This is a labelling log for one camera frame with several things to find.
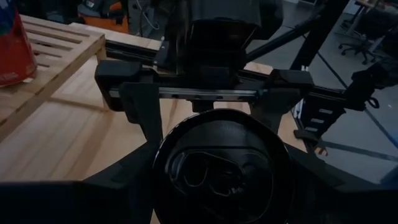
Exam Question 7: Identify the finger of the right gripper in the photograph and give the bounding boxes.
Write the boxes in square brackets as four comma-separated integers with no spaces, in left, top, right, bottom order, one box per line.
[95,60,164,144]
[251,68,315,134]

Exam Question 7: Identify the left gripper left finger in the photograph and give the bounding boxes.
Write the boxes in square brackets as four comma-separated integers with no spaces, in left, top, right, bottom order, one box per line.
[0,139,162,224]

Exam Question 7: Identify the orange shop vacuum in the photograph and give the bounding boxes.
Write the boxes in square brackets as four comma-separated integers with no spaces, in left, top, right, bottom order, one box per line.
[77,0,130,34]

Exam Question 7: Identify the black office chair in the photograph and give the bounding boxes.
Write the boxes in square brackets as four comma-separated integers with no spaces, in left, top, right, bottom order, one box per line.
[338,6,379,65]

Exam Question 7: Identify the wooden slatted shelf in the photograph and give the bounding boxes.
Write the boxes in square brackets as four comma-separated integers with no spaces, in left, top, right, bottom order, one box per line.
[0,14,106,142]

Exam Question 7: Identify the white Celsius can black lid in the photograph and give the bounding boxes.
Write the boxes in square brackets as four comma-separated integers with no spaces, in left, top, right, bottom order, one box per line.
[151,108,295,224]

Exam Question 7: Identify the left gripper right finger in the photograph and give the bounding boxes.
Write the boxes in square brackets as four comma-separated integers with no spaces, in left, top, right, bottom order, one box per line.
[285,144,398,224]

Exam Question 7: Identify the red Fanta strawberry can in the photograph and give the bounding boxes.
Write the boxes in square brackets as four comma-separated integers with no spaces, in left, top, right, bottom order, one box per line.
[0,0,39,88]

